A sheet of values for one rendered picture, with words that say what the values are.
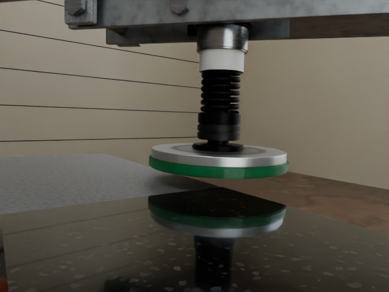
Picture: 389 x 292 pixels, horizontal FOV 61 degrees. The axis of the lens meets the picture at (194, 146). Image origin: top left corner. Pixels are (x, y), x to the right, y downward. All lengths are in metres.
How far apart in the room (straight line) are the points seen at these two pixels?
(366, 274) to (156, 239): 0.16
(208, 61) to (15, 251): 0.35
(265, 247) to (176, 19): 0.34
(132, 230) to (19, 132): 5.00
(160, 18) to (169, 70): 5.84
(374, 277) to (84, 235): 0.22
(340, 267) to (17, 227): 0.27
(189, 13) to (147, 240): 0.33
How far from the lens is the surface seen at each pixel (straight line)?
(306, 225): 0.35
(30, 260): 0.27
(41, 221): 0.35
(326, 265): 0.27
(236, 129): 0.50
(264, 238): 0.30
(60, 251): 0.28
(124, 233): 0.30
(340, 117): 5.53
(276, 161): 0.47
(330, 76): 5.66
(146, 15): 0.52
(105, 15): 0.55
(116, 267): 0.25
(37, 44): 5.42
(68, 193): 0.46
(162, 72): 6.25
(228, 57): 0.50
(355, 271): 0.27
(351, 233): 0.35
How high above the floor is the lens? 0.93
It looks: 5 degrees down
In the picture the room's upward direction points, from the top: 2 degrees clockwise
